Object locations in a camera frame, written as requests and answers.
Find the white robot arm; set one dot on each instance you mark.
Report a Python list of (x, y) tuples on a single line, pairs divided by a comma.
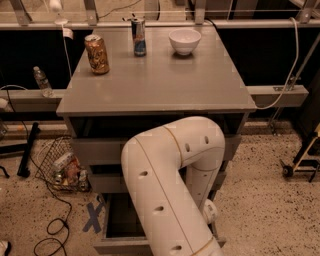
[(169, 172)]

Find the grey open bottom drawer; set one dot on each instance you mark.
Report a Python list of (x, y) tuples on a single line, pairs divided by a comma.
[(122, 232)]

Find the grey middle drawer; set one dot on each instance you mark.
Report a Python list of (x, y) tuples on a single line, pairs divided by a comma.
[(109, 178)]

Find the grey top drawer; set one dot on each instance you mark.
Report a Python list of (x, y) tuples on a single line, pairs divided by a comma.
[(107, 151)]

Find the grey drawer cabinet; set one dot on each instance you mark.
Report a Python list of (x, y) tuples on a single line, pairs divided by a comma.
[(140, 93)]

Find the slim silver blue can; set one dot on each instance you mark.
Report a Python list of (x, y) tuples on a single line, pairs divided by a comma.
[(138, 36)]

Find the gold brown soda can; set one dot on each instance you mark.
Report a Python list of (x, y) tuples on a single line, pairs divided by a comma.
[(97, 54)]

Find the black wheeled cart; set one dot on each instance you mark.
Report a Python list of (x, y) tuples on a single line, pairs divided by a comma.
[(300, 163)]

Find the white ceramic bowl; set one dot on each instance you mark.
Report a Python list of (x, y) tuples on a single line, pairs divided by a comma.
[(184, 41)]

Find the black bar stand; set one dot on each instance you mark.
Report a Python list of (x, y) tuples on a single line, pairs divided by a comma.
[(23, 170)]

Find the clear plastic water bottle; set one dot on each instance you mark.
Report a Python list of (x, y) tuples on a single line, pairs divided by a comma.
[(42, 82)]

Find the wire basket with items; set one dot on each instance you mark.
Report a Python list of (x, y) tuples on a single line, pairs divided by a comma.
[(60, 167)]

